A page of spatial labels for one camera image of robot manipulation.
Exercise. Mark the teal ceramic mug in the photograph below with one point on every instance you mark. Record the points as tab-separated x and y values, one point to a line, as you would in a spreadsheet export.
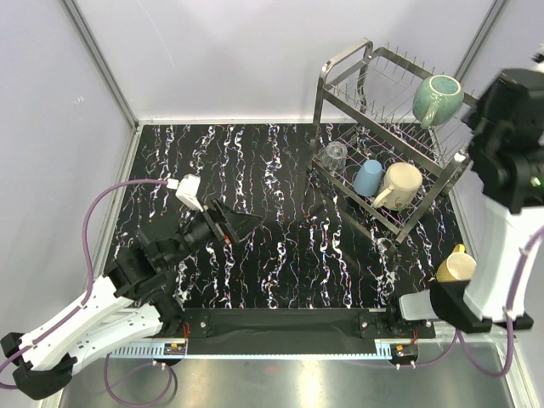
437	99

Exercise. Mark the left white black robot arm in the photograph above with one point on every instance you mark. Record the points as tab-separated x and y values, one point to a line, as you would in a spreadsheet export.
133	298

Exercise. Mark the clear faceted glass tumbler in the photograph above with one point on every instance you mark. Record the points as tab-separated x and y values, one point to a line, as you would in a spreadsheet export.
333	157

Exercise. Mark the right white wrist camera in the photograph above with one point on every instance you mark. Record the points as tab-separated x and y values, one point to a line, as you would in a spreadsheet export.
538	56

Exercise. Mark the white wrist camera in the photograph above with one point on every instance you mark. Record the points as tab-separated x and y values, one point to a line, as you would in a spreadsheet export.
187	191
538	56

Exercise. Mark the light blue plastic cup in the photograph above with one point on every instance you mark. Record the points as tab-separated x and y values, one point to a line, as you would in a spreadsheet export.
368	178

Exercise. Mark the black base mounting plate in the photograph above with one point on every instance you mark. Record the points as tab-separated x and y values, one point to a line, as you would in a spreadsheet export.
244	333

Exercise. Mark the black marble pattern mat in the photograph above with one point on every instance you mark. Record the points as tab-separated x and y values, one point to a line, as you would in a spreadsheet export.
316	248

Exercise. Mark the steel two-tier dish rack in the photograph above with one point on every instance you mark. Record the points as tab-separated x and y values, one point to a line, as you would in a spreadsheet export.
374	87

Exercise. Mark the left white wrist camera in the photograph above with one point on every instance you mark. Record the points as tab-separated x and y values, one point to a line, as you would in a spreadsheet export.
187	191

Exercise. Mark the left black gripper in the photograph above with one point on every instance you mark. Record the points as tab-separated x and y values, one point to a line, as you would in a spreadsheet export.
233	226

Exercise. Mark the yellow cup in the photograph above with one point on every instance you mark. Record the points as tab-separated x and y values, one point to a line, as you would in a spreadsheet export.
458	266

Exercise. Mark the white floral mug green inside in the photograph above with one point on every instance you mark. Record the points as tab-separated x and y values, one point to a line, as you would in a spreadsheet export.
399	187

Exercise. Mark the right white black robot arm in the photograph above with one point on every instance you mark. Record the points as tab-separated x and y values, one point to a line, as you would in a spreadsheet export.
507	156

